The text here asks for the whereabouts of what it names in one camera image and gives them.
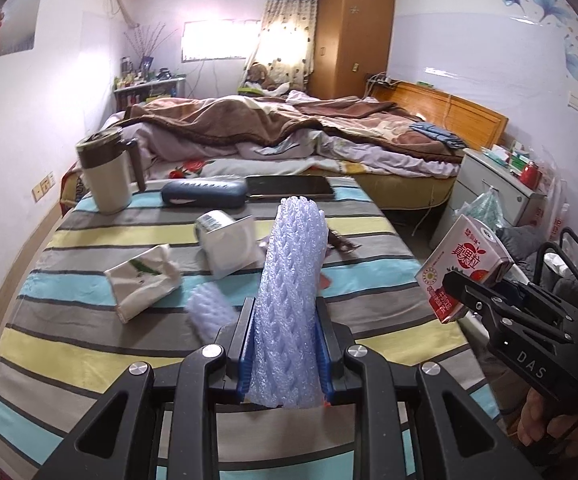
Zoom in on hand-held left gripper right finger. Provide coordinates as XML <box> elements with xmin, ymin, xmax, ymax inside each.
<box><xmin>314</xmin><ymin>297</ymin><xmax>544</xmax><ymax>480</ymax></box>

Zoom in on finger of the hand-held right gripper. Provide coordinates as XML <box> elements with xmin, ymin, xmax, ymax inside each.
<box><xmin>441</xmin><ymin>270</ymin><xmax>572</xmax><ymax>342</ymax></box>
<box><xmin>495</xmin><ymin>279</ymin><xmax>578</xmax><ymax>322</ymax></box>

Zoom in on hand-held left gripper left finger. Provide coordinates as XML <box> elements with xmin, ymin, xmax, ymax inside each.
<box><xmin>34</xmin><ymin>297</ymin><xmax>257</xmax><ymax>480</ymax></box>

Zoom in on red and white milk carton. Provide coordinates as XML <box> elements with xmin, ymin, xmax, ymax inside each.
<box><xmin>415</xmin><ymin>214</ymin><xmax>514</xmax><ymax>323</ymax></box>

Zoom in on short lilac foam net sleeve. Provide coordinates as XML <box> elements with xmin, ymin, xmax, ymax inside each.
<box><xmin>186</xmin><ymin>284</ymin><xmax>237</xmax><ymax>341</ymax></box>

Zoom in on long lilac foam net sleeve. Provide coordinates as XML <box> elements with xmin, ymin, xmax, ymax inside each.
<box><xmin>246</xmin><ymin>196</ymin><xmax>328</xmax><ymax>408</ymax></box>

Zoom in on white tissue packet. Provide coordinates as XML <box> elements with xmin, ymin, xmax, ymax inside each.
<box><xmin>104</xmin><ymin>244</ymin><xmax>182</xmax><ymax>323</ymax></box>

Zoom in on person's right hand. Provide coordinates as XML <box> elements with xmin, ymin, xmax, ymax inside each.
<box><xmin>516</xmin><ymin>387</ymin><xmax>578</xmax><ymax>450</ymax></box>

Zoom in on grey jacket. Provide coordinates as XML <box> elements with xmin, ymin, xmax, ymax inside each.
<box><xmin>496</xmin><ymin>225</ymin><xmax>542</xmax><ymax>263</ymax></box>

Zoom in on black chair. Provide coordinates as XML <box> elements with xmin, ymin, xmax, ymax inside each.
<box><xmin>519</xmin><ymin>227</ymin><xmax>578</xmax><ymax>311</ymax></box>

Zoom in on hanging clear plastic bag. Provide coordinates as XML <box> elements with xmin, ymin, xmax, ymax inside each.
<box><xmin>451</xmin><ymin>187</ymin><xmax>508</xmax><ymax>236</ymax></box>

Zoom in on white and red plastic bag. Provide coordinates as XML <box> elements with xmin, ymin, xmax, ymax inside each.
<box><xmin>544</xmin><ymin>160</ymin><xmax>576</xmax><ymax>241</ymax></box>

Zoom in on white nightstand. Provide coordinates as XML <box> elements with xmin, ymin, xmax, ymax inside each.
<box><xmin>429</xmin><ymin>147</ymin><xmax>554</xmax><ymax>261</ymax></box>

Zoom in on short brown snack wrapper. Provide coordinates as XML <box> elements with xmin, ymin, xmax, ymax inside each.
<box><xmin>325</xmin><ymin>229</ymin><xmax>362</xmax><ymax>256</ymax></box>

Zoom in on green and white boxes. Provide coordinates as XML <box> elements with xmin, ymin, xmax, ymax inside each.
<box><xmin>489</xmin><ymin>141</ymin><xmax>530</xmax><ymax>172</ymax></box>

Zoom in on bed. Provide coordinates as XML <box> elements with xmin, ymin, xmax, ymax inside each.
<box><xmin>61</xmin><ymin>80</ymin><xmax>510</xmax><ymax>211</ymax></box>

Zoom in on striped tablecloth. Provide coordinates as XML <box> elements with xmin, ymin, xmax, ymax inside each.
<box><xmin>0</xmin><ymin>175</ymin><xmax>510</xmax><ymax>480</ymax></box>

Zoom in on blue folded cloth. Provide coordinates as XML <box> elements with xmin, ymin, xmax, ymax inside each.
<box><xmin>409</xmin><ymin>121</ymin><xmax>467</xmax><ymax>150</ymax></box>

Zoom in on dark blue glasses case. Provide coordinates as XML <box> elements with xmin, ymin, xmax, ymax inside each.
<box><xmin>161</xmin><ymin>178</ymin><xmax>248</xmax><ymax>208</ymax></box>

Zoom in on black tablet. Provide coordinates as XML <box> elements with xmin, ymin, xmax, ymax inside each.
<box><xmin>245</xmin><ymin>175</ymin><xmax>336</xmax><ymax>200</ymax></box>

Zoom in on wooden headboard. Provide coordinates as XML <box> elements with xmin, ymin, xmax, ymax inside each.
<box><xmin>371</xmin><ymin>80</ymin><xmax>510</xmax><ymax>151</ymax></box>

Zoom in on lilac quilt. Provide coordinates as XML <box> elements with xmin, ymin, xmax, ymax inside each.
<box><xmin>104</xmin><ymin>92</ymin><xmax>464</xmax><ymax>178</ymax></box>

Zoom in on beige mug with brown lid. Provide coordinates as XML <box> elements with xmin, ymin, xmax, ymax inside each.
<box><xmin>75</xmin><ymin>127</ymin><xmax>147</xmax><ymax>213</ymax></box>

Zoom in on brown blanket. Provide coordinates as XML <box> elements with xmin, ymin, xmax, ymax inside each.
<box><xmin>119</xmin><ymin>91</ymin><xmax>464</xmax><ymax>163</ymax></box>

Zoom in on brown teddy bear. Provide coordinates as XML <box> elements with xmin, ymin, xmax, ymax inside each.
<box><xmin>246</xmin><ymin>62</ymin><xmax>270</xmax><ymax>88</ymax></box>

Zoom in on cluttered shelf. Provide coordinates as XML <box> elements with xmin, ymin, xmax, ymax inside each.
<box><xmin>113</xmin><ymin>55</ymin><xmax>187</xmax><ymax>111</ymax></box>

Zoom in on wooden wardrobe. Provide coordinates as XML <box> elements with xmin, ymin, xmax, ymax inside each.
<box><xmin>311</xmin><ymin>0</ymin><xmax>397</xmax><ymax>101</ymax></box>

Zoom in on window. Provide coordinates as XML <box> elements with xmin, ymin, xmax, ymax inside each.
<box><xmin>181</xmin><ymin>19</ymin><xmax>262</xmax><ymax>63</ymax></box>

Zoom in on dried branches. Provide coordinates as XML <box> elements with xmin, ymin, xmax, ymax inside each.
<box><xmin>124</xmin><ymin>22</ymin><xmax>177</xmax><ymax>73</ymax></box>

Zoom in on patterned curtain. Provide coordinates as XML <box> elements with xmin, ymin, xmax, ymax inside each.
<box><xmin>244</xmin><ymin>0</ymin><xmax>320</xmax><ymax>91</ymax></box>

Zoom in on air conditioner pipe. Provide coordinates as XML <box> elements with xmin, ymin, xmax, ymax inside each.
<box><xmin>109</xmin><ymin>0</ymin><xmax>140</xmax><ymax>26</ymax></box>

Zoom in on wall socket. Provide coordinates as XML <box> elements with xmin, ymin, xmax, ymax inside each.
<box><xmin>31</xmin><ymin>172</ymin><xmax>56</xmax><ymax>203</ymax></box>

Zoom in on wall poster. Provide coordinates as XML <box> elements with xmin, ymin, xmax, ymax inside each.
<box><xmin>0</xmin><ymin>0</ymin><xmax>37</xmax><ymax>58</ymax></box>

